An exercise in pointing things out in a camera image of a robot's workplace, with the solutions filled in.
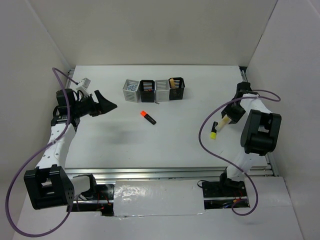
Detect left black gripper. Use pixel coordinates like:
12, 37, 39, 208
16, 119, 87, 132
72, 90, 117, 118

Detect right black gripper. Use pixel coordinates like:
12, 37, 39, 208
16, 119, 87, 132
221, 98, 247, 125

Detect blue patterned tape roll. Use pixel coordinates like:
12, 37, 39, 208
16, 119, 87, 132
126, 84, 137, 92

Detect black orange highlighter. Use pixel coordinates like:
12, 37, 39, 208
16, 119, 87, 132
140, 111, 157, 125

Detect orange pastel highlighter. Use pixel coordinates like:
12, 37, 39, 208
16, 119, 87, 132
169, 78, 176, 89

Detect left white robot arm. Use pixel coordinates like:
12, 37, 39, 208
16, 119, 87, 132
23, 88, 117, 210

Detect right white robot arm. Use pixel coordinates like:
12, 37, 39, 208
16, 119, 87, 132
216, 82, 282, 196

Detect pale yellow highlighter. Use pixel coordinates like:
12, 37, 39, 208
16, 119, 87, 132
215, 115, 231, 132

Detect silver slotted container left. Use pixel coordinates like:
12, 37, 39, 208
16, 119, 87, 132
122, 79, 140, 103

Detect silver slotted container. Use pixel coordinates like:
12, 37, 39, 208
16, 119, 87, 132
155, 79, 170, 103
122, 79, 140, 103

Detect black yellow highlighter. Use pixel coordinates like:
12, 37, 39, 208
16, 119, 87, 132
210, 121, 218, 140

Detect black slotted container left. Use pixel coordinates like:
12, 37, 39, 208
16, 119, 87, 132
139, 79, 155, 103

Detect black slotted container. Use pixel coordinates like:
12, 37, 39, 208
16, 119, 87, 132
169, 77, 185, 101
139, 79, 155, 103

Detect silver slotted container right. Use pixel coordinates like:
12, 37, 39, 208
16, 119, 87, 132
155, 79, 170, 103

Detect black slotted container right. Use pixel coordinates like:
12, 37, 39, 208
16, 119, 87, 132
169, 77, 185, 101

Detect silver foil sheet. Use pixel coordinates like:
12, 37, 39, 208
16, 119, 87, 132
113, 180, 205, 217

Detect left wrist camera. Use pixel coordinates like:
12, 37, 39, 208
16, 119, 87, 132
75, 77, 91, 97

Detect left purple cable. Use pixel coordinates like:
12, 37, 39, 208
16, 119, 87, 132
4, 67, 83, 237

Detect aluminium rail frame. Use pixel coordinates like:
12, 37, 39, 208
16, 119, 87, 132
53, 66, 280, 213

